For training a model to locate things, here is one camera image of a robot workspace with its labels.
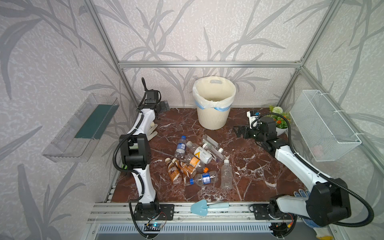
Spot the clear rectangular green-label bottle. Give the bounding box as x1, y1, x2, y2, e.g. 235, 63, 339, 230
202, 135, 226, 163

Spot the blue dotted work glove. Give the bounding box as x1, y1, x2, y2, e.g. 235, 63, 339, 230
294, 189, 334, 240

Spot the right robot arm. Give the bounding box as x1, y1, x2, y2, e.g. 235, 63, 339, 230
233, 112, 375, 228

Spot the clear wall shelf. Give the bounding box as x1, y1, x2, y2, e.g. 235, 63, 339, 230
42, 94, 120, 163

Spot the light blue garden trowel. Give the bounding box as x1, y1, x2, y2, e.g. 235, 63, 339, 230
191, 200, 230, 217

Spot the white ribbed flower pot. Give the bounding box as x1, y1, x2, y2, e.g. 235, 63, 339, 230
276, 128, 288, 136

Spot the empty clear bottle white cap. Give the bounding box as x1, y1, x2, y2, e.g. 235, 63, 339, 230
221, 160, 233, 191

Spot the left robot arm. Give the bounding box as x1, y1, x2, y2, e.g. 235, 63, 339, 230
113, 78, 169, 214

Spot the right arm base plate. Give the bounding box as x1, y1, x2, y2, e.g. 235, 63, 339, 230
249, 203, 294, 222

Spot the artificial green flower plant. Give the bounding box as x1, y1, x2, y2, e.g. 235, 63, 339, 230
268, 106, 291, 129

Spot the clear bottle white yellow label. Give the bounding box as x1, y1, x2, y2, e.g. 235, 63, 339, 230
187, 141, 213, 164

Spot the white wire mesh basket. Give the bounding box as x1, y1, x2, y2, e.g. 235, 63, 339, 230
290, 90, 362, 162

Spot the translucent white bin liner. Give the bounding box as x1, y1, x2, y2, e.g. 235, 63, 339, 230
193, 76, 237, 112

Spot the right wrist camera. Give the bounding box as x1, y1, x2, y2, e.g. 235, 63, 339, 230
247, 110, 260, 129

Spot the brown bottle white cap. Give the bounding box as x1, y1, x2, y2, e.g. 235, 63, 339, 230
165, 158, 182, 185

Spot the clear bottle orange label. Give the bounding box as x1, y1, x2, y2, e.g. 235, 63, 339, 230
182, 153, 209, 173

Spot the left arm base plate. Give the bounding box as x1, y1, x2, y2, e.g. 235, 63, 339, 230
134, 202, 175, 221

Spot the crushed clear bottle blue label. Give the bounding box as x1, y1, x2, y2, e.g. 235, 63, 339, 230
187, 171, 218, 186

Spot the green circuit board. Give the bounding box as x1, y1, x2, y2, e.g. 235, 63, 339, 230
144, 222, 166, 232

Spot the white ribbed trash bin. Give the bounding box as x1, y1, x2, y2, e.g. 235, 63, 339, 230
196, 105, 231, 130

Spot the white knit glove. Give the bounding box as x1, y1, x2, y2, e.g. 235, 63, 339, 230
146, 122, 158, 141

